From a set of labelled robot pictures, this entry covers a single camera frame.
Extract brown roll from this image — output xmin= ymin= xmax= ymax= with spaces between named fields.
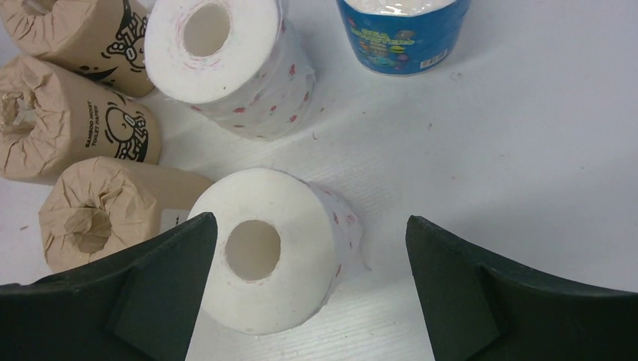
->
xmin=38 ymin=157 xmax=213 ymax=273
xmin=1 ymin=55 xmax=162 ymax=184
xmin=1 ymin=0 xmax=154 ymax=98

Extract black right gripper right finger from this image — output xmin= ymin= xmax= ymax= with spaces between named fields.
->
xmin=406 ymin=216 xmax=637 ymax=360

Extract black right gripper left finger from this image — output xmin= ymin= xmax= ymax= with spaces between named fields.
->
xmin=1 ymin=213 xmax=217 ymax=360

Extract white red-dotted toilet roll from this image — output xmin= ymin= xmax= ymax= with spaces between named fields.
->
xmin=144 ymin=0 xmax=315 ymax=141
xmin=190 ymin=168 xmax=363 ymax=335

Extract blue wrapped toilet roll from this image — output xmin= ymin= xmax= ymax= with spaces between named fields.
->
xmin=337 ymin=0 xmax=472 ymax=76

